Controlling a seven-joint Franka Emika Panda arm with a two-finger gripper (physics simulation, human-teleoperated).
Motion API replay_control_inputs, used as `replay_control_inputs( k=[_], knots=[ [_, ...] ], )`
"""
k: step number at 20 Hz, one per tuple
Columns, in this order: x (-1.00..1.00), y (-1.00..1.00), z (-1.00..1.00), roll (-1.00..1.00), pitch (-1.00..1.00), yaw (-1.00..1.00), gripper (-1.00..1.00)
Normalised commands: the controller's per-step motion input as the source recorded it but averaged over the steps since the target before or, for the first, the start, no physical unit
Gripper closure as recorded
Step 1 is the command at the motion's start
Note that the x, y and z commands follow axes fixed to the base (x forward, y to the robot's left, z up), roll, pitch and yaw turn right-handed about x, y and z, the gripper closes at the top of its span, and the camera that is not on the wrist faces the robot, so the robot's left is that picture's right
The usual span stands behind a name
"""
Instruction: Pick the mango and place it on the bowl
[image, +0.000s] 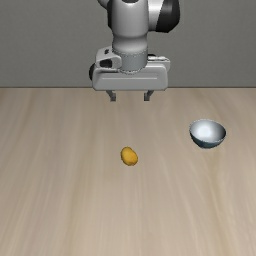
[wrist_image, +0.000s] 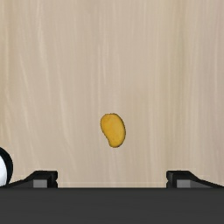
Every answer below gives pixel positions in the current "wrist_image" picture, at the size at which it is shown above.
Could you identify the yellow mango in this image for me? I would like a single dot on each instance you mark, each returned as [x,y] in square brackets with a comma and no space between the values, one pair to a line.
[113,130]

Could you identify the black and white bowl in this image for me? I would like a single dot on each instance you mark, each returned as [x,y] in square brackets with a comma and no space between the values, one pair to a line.
[3,167]

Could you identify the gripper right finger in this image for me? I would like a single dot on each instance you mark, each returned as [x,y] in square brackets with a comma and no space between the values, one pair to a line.
[180,178]

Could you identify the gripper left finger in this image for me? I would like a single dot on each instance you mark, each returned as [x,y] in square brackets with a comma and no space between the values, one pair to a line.
[43,178]

